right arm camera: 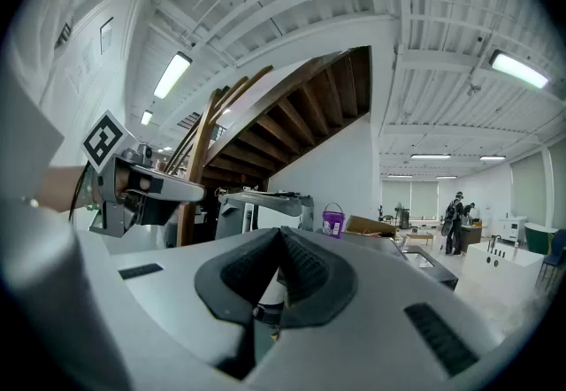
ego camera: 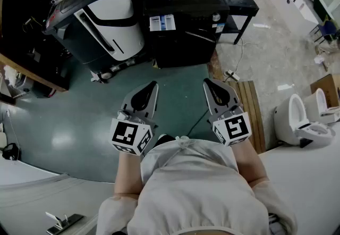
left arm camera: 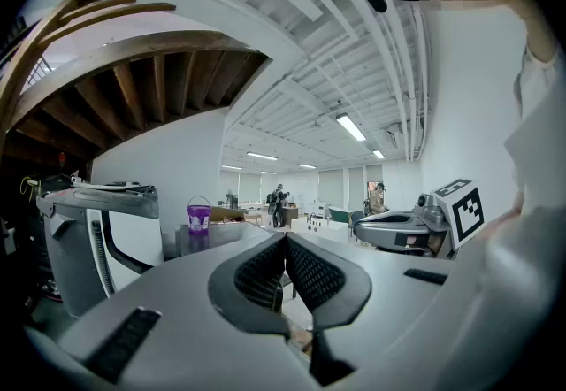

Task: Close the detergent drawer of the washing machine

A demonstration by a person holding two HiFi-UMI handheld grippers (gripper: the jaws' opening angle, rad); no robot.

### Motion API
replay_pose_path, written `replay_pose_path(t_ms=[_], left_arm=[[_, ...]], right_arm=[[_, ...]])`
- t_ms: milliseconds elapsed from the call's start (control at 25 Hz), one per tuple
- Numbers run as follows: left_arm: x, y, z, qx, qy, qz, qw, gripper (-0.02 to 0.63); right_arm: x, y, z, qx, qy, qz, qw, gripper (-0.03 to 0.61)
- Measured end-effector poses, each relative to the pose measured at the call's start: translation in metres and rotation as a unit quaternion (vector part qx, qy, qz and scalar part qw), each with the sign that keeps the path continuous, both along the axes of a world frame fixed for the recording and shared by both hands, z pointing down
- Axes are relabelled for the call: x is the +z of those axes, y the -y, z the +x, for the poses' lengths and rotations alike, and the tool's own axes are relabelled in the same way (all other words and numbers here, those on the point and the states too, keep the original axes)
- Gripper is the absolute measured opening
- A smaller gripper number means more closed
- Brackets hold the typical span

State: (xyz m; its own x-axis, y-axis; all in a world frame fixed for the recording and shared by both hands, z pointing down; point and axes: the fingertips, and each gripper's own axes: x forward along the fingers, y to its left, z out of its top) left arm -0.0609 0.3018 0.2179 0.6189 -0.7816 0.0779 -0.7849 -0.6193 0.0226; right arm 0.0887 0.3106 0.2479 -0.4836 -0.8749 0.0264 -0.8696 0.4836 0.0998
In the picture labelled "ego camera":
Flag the white cable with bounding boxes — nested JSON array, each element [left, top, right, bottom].
[[231, 38, 257, 75]]

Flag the person's right forearm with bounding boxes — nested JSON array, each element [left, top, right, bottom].
[[230, 138, 270, 186]]

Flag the blue chair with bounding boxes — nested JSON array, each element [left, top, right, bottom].
[[309, 15, 340, 45]]

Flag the wooden workbench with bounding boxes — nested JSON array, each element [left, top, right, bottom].
[[0, 52, 70, 94]]

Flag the white toilet with open lid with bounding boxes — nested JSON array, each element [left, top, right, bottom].
[[274, 93, 336, 148], [304, 87, 340, 125]]

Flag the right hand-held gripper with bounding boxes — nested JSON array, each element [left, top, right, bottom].
[[203, 78, 252, 147]]

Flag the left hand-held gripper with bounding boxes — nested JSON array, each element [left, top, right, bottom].
[[109, 81, 159, 156]]

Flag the black washing machine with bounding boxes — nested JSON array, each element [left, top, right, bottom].
[[142, 0, 231, 70]]

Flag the white and black machine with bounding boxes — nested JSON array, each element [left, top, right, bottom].
[[41, 0, 146, 81]]

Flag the black side table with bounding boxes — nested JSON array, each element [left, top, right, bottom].
[[211, 0, 260, 45]]

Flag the white cabinet with faucet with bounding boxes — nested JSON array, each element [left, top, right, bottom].
[[263, 0, 320, 37]]

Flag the person's black trousers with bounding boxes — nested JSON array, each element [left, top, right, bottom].
[[153, 134, 176, 147]]

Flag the black strapped headset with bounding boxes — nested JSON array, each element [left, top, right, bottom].
[[1, 142, 22, 162]]

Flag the wooden slatted board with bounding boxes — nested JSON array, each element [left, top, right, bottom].
[[227, 79, 267, 154]]

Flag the brown cardboard box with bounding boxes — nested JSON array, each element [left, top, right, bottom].
[[310, 73, 340, 108]]

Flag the white power strip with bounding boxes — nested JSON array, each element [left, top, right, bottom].
[[224, 69, 241, 82]]

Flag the black floor cable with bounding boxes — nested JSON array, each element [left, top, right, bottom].
[[185, 108, 210, 136]]

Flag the person's left forearm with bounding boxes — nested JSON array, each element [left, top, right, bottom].
[[114, 150, 146, 198]]

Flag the person's white shirt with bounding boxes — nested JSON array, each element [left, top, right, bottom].
[[95, 135, 298, 235]]

